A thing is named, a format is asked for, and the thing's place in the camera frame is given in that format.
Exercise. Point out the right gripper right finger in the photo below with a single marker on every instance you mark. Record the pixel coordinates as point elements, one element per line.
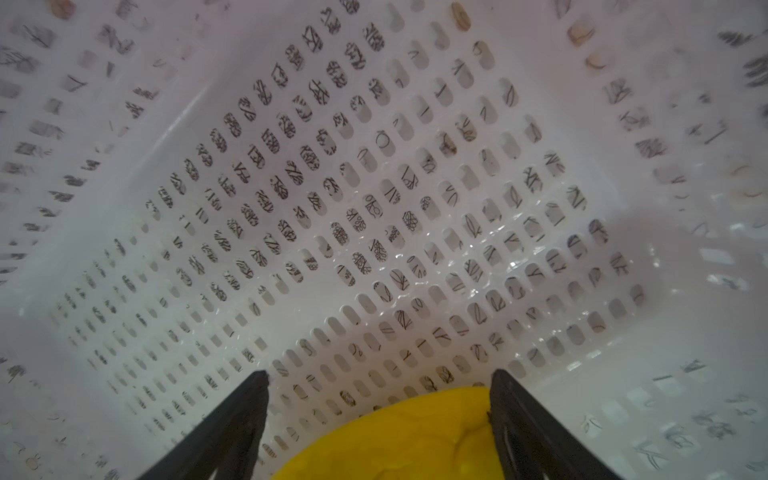
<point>531,443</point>

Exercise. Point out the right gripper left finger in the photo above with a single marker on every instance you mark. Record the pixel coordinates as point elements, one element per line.
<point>225,444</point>

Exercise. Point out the yellow banana toy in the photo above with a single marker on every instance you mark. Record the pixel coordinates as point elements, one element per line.
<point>441,435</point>

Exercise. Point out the white plastic basket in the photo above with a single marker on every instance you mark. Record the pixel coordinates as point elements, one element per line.
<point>377,200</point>

